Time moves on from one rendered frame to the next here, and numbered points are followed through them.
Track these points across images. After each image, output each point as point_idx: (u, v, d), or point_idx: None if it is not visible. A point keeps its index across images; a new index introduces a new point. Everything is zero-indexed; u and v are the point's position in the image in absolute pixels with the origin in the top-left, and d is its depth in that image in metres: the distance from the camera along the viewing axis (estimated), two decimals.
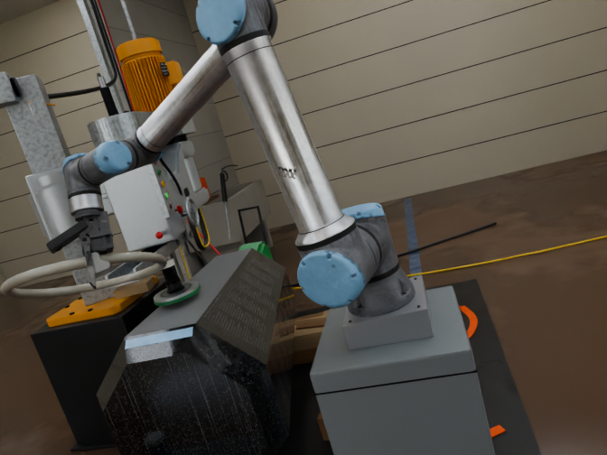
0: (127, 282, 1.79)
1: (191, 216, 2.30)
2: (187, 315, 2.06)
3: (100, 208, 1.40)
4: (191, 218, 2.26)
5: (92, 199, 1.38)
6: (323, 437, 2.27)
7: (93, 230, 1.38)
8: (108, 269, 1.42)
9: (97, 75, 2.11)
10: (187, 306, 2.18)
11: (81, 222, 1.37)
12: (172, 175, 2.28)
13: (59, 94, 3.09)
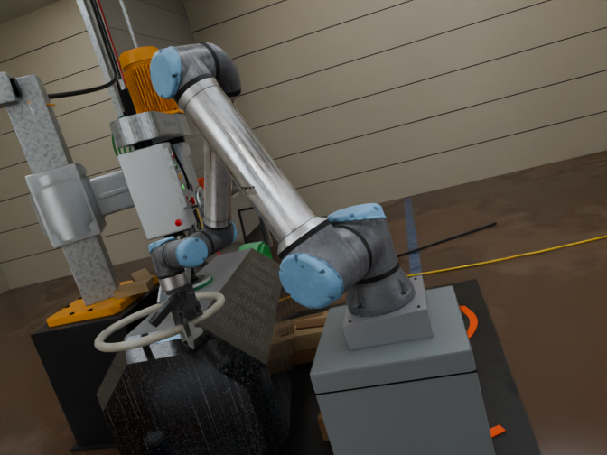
0: None
1: None
2: None
3: (187, 283, 1.64)
4: (202, 208, 2.48)
5: (182, 278, 1.61)
6: (323, 437, 2.27)
7: (183, 301, 1.64)
8: None
9: (116, 78, 2.30)
10: None
11: (175, 298, 1.61)
12: (183, 171, 2.49)
13: (59, 94, 3.09)
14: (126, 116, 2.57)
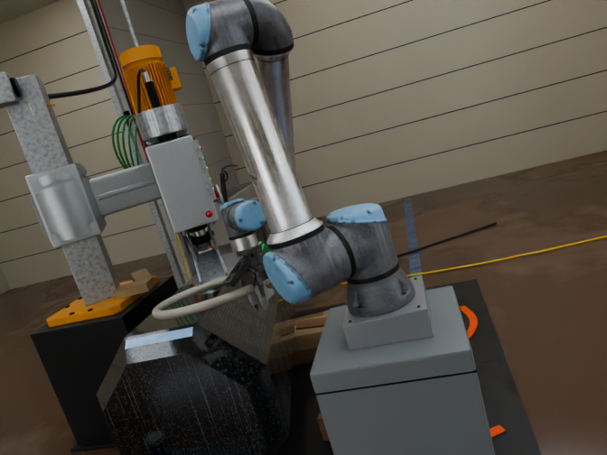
0: (219, 284, 2.04)
1: (219, 201, 2.53)
2: (187, 315, 2.06)
3: (257, 244, 1.65)
4: (223, 202, 2.49)
5: (255, 238, 1.62)
6: (323, 437, 2.27)
7: (255, 264, 1.65)
8: None
9: (138, 70, 2.28)
10: (187, 306, 2.18)
11: (248, 259, 1.62)
12: None
13: (59, 94, 3.09)
14: (138, 111, 2.54)
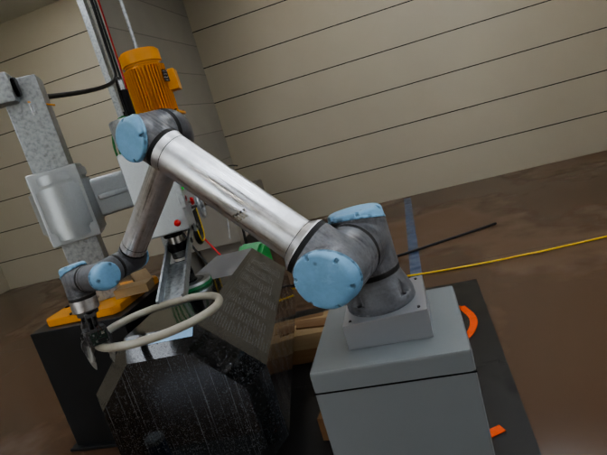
0: (176, 304, 2.07)
1: None
2: (187, 315, 2.06)
3: (81, 313, 1.64)
4: (201, 208, 2.48)
5: (71, 308, 1.64)
6: (323, 437, 2.27)
7: (88, 327, 1.68)
8: (113, 351, 1.70)
9: (115, 78, 2.30)
10: (187, 306, 2.18)
11: (80, 320, 1.69)
12: None
13: (59, 94, 3.09)
14: (126, 116, 2.58)
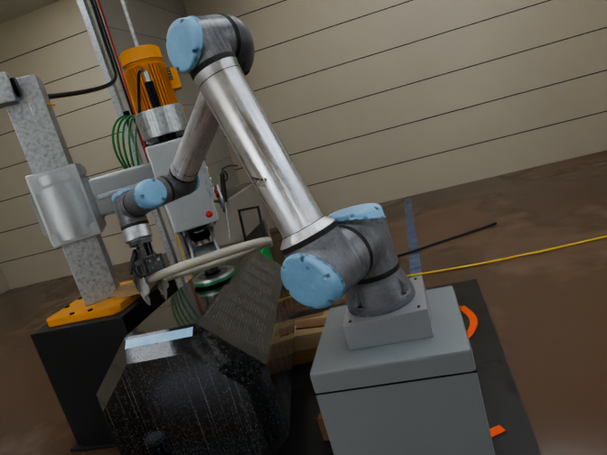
0: (213, 266, 2.00)
1: (219, 201, 2.52)
2: (187, 315, 2.06)
3: (136, 238, 1.57)
4: (224, 202, 2.48)
5: (126, 234, 1.57)
6: (323, 437, 2.27)
7: (141, 256, 1.60)
8: (167, 283, 1.61)
9: (138, 70, 2.27)
10: (187, 306, 2.18)
11: (133, 252, 1.61)
12: None
13: (59, 94, 3.09)
14: (138, 111, 2.53)
